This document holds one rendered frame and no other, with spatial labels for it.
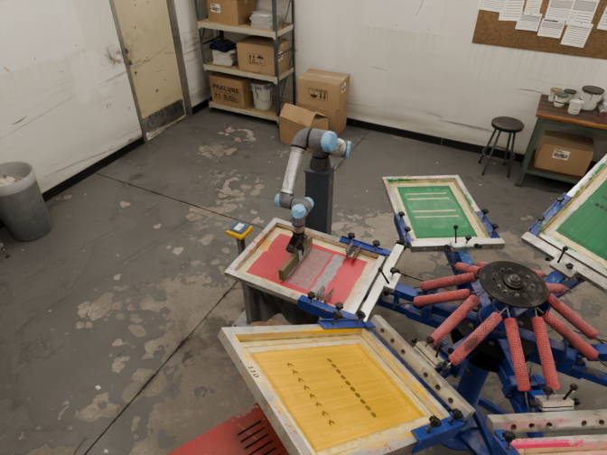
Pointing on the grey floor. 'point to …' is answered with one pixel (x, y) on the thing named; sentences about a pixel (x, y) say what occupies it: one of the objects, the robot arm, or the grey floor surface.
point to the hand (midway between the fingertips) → (296, 258)
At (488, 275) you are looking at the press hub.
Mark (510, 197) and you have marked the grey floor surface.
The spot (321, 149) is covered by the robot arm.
